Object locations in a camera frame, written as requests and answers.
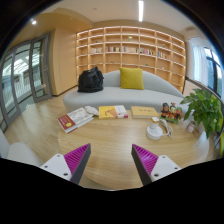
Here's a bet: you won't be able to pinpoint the white rounded chair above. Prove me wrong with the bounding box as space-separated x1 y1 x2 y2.
0 128 44 168

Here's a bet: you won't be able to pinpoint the flat yellow book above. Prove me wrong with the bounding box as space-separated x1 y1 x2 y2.
130 105 160 120

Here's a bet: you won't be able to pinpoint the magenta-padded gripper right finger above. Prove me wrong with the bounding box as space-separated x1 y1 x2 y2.
130 143 183 187

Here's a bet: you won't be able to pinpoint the yellow square cushion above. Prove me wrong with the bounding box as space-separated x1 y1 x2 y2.
119 67 145 91

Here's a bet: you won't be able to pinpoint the small white red-labelled cup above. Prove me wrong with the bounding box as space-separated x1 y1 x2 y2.
185 121 198 134

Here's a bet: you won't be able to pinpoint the small white crumpled cloth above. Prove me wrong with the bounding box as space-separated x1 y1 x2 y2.
84 105 100 117

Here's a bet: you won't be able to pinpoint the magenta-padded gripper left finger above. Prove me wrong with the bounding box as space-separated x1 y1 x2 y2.
39 143 92 185

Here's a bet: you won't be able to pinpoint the long ceiling light strip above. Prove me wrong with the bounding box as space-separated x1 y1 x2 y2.
138 0 145 23

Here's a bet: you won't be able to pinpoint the grey-framed glass door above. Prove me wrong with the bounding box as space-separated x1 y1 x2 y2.
0 33 54 133

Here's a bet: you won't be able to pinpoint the black backpack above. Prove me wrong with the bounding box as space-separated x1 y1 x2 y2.
77 66 105 94

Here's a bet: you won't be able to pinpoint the potted green leafy plant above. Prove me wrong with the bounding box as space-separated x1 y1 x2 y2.
179 88 224 139

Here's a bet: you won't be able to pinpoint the three-warrior painted figurine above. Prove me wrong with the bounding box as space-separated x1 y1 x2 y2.
159 102 184 125

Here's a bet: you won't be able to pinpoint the wooden wall shelf unit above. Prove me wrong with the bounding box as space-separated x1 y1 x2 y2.
75 25 187 94

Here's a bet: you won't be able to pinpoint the dark-framed window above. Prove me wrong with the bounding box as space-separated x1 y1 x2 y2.
203 46 224 98

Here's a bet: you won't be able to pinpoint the white gold-trimmed cube charger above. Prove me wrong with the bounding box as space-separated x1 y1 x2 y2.
148 116 160 130

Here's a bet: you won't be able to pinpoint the white sheer curtain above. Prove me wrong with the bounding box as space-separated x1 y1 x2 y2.
189 38 209 88

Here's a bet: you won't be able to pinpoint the curved grey sofa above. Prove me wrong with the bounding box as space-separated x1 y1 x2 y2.
62 69 189 114

